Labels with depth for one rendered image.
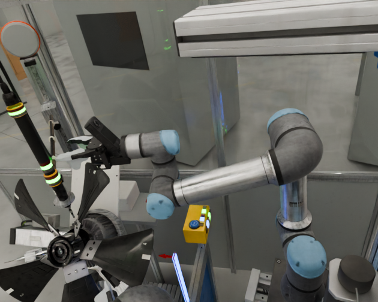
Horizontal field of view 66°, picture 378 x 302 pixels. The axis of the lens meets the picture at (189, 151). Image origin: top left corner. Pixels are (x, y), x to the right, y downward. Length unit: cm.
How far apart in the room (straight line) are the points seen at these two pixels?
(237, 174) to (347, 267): 30
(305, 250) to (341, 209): 92
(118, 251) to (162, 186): 48
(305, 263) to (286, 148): 41
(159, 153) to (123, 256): 50
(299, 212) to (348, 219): 98
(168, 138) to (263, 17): 55
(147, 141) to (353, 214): 143
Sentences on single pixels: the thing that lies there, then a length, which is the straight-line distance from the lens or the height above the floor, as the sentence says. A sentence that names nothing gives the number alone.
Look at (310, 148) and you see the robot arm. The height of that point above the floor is 166.
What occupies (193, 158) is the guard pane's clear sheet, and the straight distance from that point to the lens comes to 171.
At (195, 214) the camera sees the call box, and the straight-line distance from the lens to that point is 142.
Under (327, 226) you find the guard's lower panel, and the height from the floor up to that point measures 59.
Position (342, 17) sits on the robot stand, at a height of 202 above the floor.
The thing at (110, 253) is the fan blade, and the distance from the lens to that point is 123.
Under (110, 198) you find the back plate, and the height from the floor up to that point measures 119.
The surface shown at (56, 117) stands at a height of 153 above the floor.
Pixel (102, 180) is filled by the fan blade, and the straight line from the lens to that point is 118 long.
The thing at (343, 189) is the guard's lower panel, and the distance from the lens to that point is 183.
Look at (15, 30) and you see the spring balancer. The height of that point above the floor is 192.
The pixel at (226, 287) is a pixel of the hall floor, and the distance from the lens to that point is 243.
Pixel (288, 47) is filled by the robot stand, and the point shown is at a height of 199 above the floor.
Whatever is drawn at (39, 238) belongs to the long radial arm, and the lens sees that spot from 157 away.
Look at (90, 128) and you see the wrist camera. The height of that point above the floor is 173.
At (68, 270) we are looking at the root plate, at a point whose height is 113.
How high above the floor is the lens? 210
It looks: 34 degrees down
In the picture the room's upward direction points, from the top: 10 degrees counter-clockwise
